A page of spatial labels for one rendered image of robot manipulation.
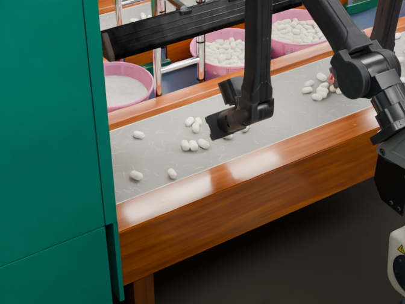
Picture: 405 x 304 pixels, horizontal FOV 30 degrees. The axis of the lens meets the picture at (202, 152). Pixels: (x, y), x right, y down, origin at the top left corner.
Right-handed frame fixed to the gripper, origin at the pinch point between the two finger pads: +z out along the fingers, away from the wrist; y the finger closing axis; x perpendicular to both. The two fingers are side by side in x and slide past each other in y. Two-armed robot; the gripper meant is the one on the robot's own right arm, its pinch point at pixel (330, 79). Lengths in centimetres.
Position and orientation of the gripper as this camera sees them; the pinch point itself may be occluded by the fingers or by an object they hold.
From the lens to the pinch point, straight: 241.5
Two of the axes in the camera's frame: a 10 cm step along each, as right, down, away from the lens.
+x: 3.5, 9.4, 0.1
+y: -8.4, 3.2, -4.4
